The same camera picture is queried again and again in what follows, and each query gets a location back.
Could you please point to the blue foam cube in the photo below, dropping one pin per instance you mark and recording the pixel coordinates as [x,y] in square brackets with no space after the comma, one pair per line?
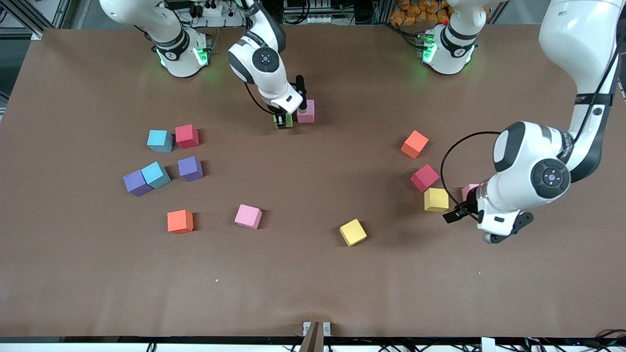
[155,175]
[160,141]

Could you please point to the white electronics box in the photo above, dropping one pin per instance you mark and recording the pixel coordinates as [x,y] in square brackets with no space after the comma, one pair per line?
[315,12]

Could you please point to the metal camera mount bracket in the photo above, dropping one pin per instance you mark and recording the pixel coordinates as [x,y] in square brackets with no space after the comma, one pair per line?
[315,337]

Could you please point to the pink foam cube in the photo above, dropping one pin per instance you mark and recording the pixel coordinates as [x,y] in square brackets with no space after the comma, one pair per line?
[307,115]
[248,216]
[468,190]

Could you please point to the orange foam cube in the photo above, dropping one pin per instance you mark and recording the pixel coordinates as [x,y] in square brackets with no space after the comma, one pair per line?
[180,221]
[414,144]

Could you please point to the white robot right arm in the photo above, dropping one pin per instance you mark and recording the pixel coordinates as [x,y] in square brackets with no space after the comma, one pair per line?
[178,54]

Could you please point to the green foam cube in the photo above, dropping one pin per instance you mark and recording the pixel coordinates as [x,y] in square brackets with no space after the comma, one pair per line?
[290,122]

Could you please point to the bag of oranges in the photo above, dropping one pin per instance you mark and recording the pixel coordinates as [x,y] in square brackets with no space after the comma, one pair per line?
[415,12]

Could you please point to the yellow foam cube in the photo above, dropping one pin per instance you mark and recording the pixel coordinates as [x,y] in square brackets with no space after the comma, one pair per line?
[436,199]
[353,232]

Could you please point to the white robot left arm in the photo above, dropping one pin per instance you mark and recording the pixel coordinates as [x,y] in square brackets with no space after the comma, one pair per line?
[577,34]

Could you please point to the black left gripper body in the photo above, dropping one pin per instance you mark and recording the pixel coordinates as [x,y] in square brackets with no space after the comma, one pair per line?
[468,204]

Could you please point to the purple foam cube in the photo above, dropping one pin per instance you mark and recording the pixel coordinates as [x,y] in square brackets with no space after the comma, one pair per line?
[190,168]
[136,183]

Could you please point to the white power strip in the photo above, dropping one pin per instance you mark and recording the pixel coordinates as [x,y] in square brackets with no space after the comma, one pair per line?
[212,10]

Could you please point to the red foam cube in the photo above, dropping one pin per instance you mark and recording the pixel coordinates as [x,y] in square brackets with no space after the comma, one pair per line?
[187,136]
[425,177]

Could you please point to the aluminium frame profile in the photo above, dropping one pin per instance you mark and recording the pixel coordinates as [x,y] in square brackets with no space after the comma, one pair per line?
[29,24]

